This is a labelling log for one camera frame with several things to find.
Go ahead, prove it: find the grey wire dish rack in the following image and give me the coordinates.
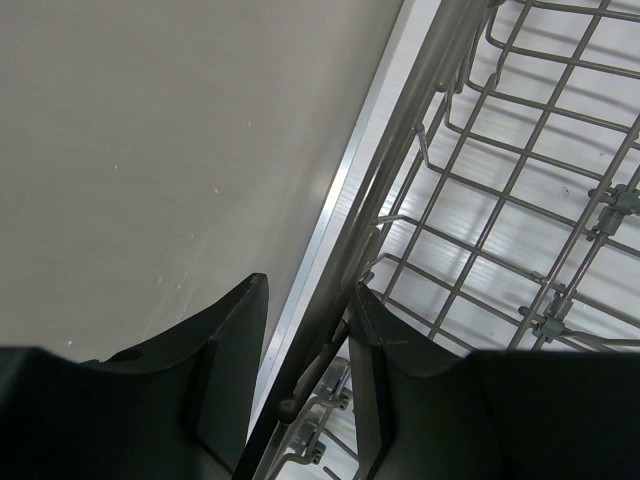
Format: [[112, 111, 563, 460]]
[[236, 1, 639, 479]]

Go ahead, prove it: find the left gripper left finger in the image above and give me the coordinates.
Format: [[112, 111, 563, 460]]
[[1, 273, 269, 479]]

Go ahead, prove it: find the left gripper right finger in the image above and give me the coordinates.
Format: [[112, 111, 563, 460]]
[[349, 284, 639, 479]]

